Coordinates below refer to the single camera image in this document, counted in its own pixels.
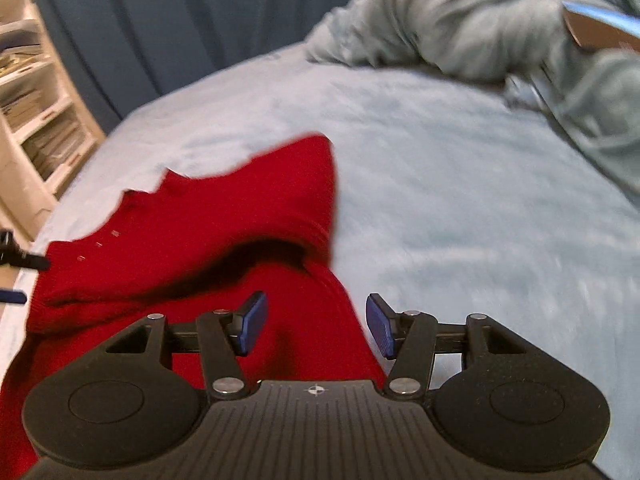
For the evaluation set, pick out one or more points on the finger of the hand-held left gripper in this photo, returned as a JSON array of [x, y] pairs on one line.
[[12, 297], [25, 261]]

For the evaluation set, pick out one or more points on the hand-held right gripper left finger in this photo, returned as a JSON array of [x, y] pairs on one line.
[[252, 321]]

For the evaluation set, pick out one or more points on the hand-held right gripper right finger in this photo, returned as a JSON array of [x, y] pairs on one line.
[[379, 325]]

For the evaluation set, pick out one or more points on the red knit sweater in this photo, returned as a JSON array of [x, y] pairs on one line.
[[200, 220]]

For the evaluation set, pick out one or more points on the stack of books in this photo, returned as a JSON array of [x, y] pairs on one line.
[[47, 142]]

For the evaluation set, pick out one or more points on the light blue bed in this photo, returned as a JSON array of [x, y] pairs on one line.
[[450, 210]]

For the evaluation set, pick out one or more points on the white shelf unit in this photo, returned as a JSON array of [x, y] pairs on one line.
[[30, 25]]

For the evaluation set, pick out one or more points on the dark blue curtain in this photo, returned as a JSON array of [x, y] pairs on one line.
[[175, 20]]

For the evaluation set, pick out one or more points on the grey-blue fleece blanket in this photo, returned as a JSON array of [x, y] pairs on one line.
[[450, 15]]

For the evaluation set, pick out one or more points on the smartphone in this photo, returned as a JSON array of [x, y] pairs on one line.
[[595, 27]]

